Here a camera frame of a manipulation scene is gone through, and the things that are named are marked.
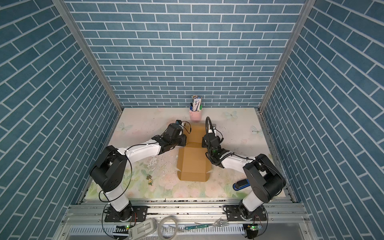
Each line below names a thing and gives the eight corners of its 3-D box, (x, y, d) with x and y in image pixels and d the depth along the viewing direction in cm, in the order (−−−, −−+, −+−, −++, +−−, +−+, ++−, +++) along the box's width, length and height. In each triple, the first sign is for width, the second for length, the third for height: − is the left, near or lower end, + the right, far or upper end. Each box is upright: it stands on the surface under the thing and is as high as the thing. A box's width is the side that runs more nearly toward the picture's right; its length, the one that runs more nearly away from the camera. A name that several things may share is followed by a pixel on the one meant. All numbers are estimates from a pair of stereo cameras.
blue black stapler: (234, 191, 83) (236, 189, 79) (231, 185, 85) (233, 182, 81) (247, 186, 85) (250, 183, 81) (244, 180, 87) (247, 177, 83)
